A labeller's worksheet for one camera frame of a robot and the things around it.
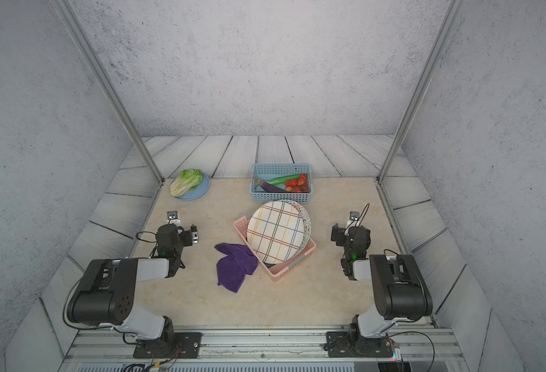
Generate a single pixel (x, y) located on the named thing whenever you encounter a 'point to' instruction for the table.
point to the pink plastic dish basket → (274, 271)
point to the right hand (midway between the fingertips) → (351, 223)
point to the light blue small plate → (198, 191)
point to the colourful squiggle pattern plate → (307, 226)
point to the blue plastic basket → (264, 171)
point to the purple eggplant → (269, 187)
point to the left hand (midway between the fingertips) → (184, 225)
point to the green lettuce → (187, 180)
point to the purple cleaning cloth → (231, 269)
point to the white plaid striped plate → (275, 231)
